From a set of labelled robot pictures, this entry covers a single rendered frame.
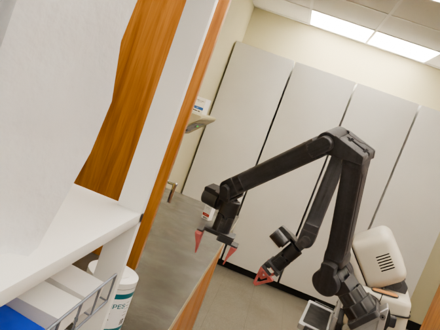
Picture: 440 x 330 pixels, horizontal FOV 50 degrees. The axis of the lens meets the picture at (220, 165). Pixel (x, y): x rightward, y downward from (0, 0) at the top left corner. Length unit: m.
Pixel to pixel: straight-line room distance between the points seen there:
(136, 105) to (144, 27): 0.26
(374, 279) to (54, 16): 1.22
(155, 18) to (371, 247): 0.98
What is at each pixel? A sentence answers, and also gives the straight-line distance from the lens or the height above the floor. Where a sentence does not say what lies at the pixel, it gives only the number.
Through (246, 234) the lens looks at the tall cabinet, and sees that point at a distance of 4.87.
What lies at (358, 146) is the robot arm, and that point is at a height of 1.59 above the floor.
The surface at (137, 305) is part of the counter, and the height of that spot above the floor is 0.94.
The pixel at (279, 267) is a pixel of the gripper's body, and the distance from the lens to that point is 1.82.
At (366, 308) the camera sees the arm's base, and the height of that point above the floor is 1.21.
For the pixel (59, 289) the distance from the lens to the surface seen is 0.75.
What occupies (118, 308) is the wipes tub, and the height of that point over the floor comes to 1.02.
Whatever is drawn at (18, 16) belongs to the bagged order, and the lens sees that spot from 0.45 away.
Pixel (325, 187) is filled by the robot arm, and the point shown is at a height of 1.42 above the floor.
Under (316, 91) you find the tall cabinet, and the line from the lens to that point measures 4.75.
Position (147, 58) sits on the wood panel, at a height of 1.63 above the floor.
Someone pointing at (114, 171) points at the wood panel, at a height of 1.23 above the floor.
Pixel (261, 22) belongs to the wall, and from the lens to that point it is 5.31.
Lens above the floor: 1.58
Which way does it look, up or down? 7 degrees down
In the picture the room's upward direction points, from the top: 20 degrees clockwise
